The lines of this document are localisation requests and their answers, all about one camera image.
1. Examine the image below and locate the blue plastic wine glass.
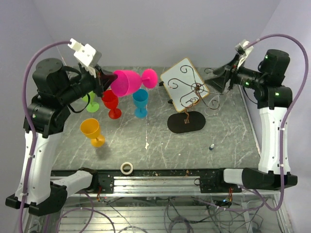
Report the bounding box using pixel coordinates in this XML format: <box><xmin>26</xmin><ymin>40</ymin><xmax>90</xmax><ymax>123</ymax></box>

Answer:
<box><xmin>132</xmin><ymin>89</ymin><xmax>148</xmax><ymax>118</ymax></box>

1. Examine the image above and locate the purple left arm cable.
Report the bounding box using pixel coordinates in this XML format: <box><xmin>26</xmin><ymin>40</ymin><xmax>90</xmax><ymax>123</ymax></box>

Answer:
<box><xmin>18</xmin><ymin>40</ymin><xmax>116</xmax><ymax>233</ymax></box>

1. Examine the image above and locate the orange plastic wine glass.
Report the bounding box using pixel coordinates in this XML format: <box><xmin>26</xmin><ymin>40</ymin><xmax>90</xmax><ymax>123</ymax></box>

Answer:
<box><xmin>80</xmin><ymin>118</ymin><xmax>105</xmax><ymax>148</ymax></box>

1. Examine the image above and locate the copper wire wine glass rack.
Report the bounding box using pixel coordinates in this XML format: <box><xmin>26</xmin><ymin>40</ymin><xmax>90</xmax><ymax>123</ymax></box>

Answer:
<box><xmin>167</xmin><ymin>66</ymin><xmax>230</xmax><ymax>134</ymax></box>

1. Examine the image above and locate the aluminium front mounting rail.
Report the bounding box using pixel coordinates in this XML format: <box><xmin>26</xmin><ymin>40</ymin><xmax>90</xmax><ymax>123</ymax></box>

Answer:
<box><xmin>50</xmin><ymin>168</ymin><xmax>280</xmax><ymax>199</ymax></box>

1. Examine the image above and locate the green plastic wine glass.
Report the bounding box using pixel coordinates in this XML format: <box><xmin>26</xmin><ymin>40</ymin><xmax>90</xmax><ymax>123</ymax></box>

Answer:
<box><xmin>86</xmin><ymin>92</ymin><xmax>99</xmax><ymax>113</ymax></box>

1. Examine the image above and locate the red plastic wine glass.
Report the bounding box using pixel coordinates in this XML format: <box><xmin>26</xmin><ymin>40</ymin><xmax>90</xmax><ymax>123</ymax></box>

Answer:
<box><xmin>102</xmin><ymin>90</ymin><xmax>121</xmax><ymax>119</ymax></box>

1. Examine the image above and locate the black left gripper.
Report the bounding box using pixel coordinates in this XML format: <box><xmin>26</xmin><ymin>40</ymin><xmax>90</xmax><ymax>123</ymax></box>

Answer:
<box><xmin>58</xmin><ymin>63</ymin><xmax>118</xmax><ymax>104</ymax></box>

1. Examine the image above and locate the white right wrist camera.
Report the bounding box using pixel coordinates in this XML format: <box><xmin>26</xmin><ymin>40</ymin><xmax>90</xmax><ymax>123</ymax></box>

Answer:
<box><xmin>235</xmin><ymin>39</ymin><xmax>254</xmax><ymax>69</ymax></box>

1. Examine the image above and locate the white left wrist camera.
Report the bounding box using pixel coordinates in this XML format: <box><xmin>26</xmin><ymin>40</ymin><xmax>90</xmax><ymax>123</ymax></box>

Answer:
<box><xmin>68</xmin><ymin>38</ymin><xmax>102</xmax><ymax>77</ymax></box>

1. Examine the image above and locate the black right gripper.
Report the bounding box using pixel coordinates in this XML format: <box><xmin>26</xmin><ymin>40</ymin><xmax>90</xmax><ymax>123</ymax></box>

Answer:
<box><xmin>205</xmin><ymin>52</ymin><xmax>266</xmax><ymax>92</ymax></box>

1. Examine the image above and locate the yellow framed whiteboard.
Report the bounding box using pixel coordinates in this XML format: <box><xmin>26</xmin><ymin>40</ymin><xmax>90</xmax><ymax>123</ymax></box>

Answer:
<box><xmin>160</xmin><ymin>58</ymin><xmax>209</xmax><ymax>113</ymax></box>

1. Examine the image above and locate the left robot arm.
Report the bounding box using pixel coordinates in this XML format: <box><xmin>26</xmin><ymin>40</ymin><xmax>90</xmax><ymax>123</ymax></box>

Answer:
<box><xmin>5</xmin><ymin>58</ymin><xmax>117</xmax><ymax>216</ymax></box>

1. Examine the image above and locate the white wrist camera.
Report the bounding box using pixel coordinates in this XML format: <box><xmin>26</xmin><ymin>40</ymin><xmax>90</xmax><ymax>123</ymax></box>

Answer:
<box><xmin>68</xmin><ymin>38</ymin><xmax>102</xmax><ymax>77</ymax></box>
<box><xmin>235</xmin><ymin>39</ymin><xmax>254</xmax><ymax>69</ymax></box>

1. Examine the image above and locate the pink plastic wine glass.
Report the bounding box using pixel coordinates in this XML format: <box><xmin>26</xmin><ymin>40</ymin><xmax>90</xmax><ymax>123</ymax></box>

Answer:
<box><xmin>110</xmin><ymin>68</ymin><xmax>158</xmax><ymax>97</ymax></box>

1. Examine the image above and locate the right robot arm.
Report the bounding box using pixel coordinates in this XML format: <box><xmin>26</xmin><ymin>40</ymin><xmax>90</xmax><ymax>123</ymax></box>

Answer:
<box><xmin>205</xmin><ymin>49</ymin><xmax>298</xmax><ymax>192</ymax></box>

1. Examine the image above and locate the masking tape roll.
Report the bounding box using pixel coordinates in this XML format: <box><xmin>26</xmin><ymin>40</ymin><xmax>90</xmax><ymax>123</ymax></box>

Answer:
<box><xmin>120</xmin><ymin>162</ymin><xmax>134</xmax><ymax>175</ymax></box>

